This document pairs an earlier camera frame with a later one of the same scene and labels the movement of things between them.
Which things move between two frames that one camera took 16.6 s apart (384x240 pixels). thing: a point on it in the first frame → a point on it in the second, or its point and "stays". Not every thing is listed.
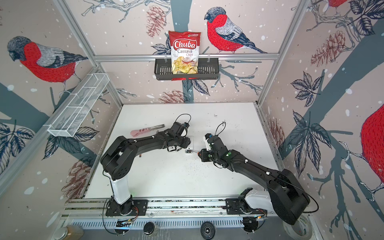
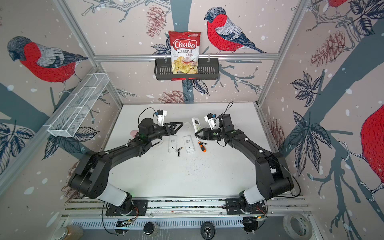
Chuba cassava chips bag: [184, 48] stays
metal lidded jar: [69, 232] stays
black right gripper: [203, 152] → [205, 131]
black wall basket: [207, 69] stays
